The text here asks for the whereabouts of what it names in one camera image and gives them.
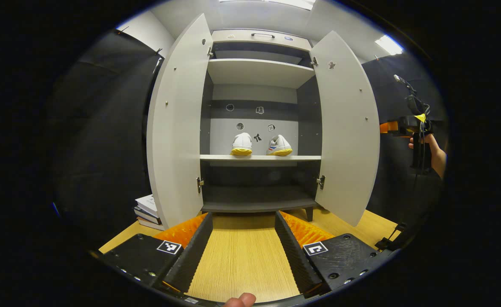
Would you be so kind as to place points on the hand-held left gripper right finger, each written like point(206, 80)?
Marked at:
point(297, 256)

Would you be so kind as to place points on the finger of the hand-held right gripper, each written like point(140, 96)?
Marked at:
point(389, 127)

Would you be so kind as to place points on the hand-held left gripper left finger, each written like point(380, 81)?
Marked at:
point(191, 256)

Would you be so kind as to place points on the white cabinet door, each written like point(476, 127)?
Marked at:
point(348, 136)
point(178, 128)

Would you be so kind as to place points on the white shoe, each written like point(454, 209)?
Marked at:
point(279, 145)
point(242, 143)

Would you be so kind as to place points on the white shoe cabinet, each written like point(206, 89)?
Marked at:
point(259, 72)

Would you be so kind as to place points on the tan book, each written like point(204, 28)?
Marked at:
point(150, 224)

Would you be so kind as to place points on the dark book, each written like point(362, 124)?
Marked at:
point(146, 214)

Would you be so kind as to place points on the white book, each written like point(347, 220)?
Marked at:
point(148, 204)

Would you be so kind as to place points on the ceiling light panel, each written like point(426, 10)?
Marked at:
point(284, 2)
point(389, 44)

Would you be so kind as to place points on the black backdrop cloth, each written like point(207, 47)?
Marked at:
point(101, 140)

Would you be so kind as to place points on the black metal bracket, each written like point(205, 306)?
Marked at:
point(389, 241)

